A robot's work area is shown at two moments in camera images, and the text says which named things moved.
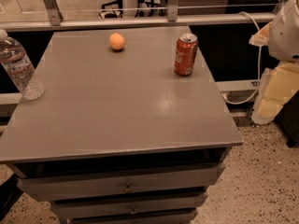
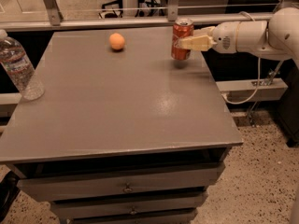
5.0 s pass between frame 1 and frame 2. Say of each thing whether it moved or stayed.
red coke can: moved
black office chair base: stayed
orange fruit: stayed
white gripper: moved
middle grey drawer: stayed
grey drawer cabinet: stayed
